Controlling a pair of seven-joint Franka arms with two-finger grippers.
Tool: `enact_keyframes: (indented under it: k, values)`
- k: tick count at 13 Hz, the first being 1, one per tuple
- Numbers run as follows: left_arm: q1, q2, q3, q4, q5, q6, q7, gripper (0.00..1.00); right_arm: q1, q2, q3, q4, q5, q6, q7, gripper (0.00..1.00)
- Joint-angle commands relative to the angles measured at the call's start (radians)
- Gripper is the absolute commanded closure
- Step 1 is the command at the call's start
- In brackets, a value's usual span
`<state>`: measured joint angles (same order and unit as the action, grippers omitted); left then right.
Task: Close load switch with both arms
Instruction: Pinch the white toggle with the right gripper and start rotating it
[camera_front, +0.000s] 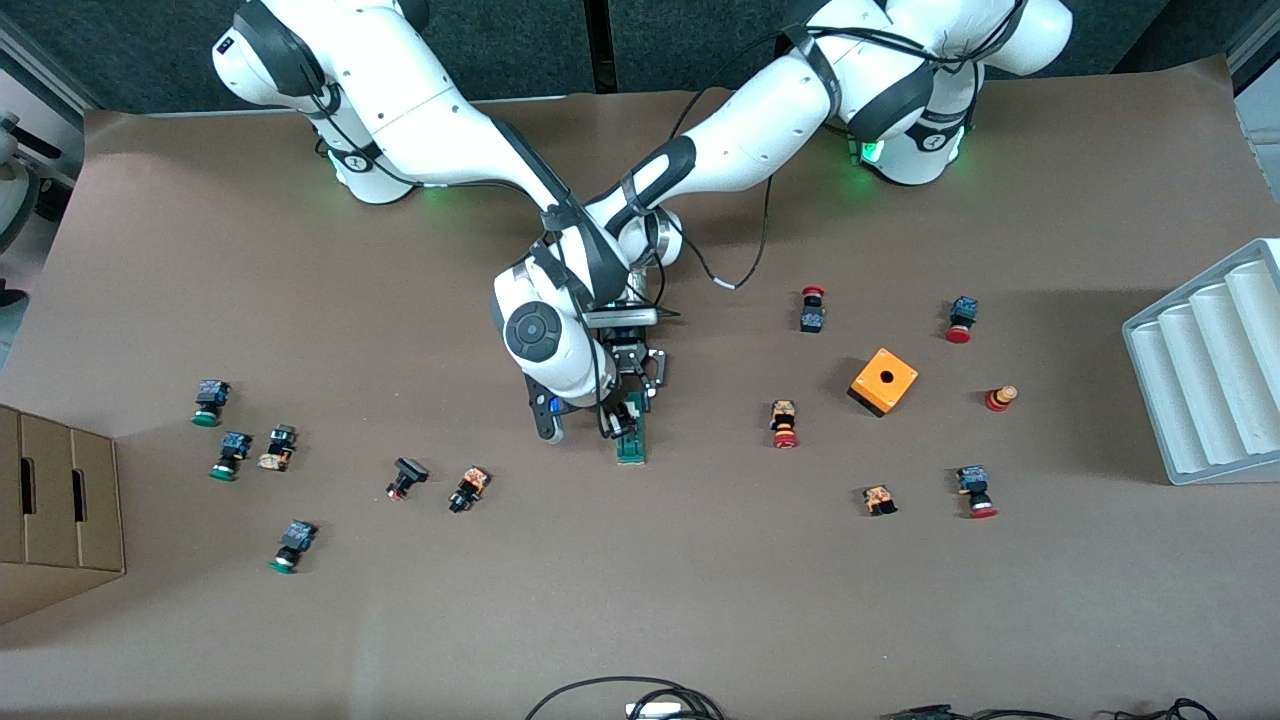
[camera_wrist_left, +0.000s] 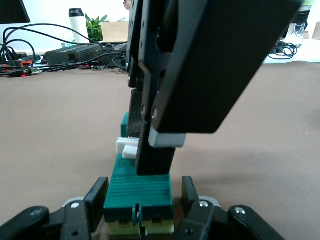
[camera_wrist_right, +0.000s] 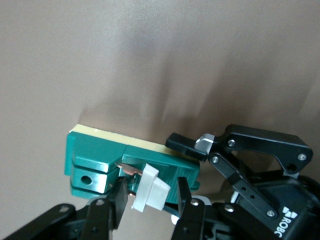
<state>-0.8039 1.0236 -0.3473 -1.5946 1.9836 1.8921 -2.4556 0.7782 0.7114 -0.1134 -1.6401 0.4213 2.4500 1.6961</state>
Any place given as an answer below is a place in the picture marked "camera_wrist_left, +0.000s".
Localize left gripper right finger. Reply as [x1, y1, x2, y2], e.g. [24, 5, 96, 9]
[174, 175, 286, 240]

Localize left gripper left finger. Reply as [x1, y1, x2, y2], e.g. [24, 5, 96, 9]
[0, 176, 110, 240]

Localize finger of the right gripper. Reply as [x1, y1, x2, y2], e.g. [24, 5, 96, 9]
[126, 88, 145, 139]

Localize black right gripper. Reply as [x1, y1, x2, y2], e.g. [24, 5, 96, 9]
[126, 0, 303, 176]

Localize green load switch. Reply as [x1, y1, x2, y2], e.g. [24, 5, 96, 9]
[103, 112, 175, 237]

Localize black flat electronics box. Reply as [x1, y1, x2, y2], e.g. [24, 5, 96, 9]
[99, 42, 129, 70]
[44, 43, 106, 67]

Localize brown paper table cover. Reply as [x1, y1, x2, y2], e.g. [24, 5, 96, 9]
[0, 59, 320, 240]

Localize tan cardboard box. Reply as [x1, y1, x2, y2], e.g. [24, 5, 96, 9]
[99, 20, 131, 44]

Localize green potted plant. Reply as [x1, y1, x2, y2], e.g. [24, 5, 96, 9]
[84, 13, 110, 43]

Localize white bottle black cap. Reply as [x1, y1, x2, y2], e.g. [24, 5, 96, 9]
[68, 8, 89, 45]

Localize black orange electronic device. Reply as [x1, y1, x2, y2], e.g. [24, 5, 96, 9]
[0, 52, 42, 77]

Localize black monitor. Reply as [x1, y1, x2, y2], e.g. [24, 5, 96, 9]
[0, 0, 31, 25]

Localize black coiled cable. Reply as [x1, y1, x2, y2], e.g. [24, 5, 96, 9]
[269, 41, 305, 60]

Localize black looping cables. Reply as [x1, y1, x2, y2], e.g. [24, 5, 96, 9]
[0, 23, 106, 76]

